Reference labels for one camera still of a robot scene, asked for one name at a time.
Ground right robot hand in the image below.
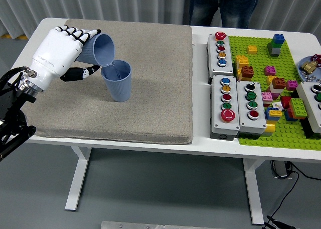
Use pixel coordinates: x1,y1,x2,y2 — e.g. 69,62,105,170
263,215,294,229

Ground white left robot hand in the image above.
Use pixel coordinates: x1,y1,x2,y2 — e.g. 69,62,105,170
30,25,101,90

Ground blue ribbed plastic cup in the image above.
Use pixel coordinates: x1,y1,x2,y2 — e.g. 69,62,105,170
75,33,115,67
100,60,132,103

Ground white table leg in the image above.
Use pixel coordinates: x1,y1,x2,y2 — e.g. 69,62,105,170
242,158,265,225
64,145,92,212

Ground grey power strip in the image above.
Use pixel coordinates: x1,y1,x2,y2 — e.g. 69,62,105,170
270,160,293,179

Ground white pleated curtain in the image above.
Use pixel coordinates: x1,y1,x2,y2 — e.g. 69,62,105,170
0,0,321,38

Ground grey-brown fabric mat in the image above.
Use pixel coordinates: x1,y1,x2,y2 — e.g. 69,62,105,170
22,18,194,145

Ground yellow round toy block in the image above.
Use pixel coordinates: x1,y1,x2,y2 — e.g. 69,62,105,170
264,121,276,134

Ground four-button box black selector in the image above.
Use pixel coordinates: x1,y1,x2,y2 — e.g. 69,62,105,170
236,80,267,140

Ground five-button box large red mushroom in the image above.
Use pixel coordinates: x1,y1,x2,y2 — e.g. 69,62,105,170
209,74,241,141

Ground light green toy block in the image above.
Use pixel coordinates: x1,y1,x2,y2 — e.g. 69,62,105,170
288,97,308,119

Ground red toy block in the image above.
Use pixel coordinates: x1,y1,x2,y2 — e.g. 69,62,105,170
280,95,293,110

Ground white button box black base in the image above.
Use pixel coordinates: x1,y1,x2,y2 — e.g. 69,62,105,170
295,81,321,135

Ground white toy block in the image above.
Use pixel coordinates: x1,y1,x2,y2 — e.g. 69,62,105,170
267,84,283,94

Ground brown toy block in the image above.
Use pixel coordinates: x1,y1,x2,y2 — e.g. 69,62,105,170
240,65,254,78
271,77,286,90

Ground light blue plate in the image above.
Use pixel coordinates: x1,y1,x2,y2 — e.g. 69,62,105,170
297,56,321,82

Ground brass valve fitting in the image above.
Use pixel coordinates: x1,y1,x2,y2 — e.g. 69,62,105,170
300,60,317,73

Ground five-button box small red mushroom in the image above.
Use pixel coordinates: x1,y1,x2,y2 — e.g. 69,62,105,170
206,32,234,84

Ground green studded baseplate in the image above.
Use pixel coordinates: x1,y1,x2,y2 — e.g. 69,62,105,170
227,35,321,152

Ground person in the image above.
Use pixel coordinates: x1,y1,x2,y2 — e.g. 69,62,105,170
188,0,260,29

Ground dark green toy block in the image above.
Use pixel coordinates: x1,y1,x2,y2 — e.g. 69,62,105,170
267,40,283,50

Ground black power cable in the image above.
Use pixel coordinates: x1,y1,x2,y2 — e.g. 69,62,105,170
288,162,321,181
265,171,299,224

